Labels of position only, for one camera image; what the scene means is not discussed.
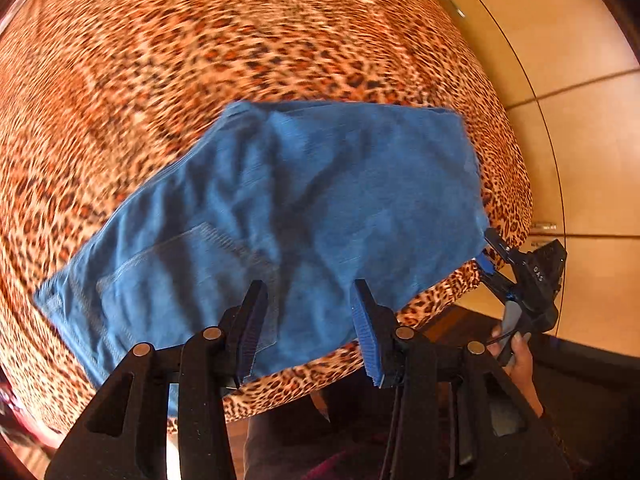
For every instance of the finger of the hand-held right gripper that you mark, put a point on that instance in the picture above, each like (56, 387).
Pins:
(500, 246)
(487, 270)

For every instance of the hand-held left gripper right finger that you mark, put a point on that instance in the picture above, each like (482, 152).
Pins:
(364, 340)

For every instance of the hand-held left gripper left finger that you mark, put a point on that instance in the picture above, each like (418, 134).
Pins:
(250, 342)

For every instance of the blue denim pants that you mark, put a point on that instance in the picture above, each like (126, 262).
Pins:
(300, 200)

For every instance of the person's right forearm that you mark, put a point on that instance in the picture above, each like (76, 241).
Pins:
(531, 395)

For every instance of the person's right hand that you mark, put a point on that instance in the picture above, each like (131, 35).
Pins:
(522, 360)

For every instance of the light wooden wardrobe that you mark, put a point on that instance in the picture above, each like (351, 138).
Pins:
(575, 135)

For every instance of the leopard print bed sheet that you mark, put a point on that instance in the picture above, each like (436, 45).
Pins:
(150, 60)

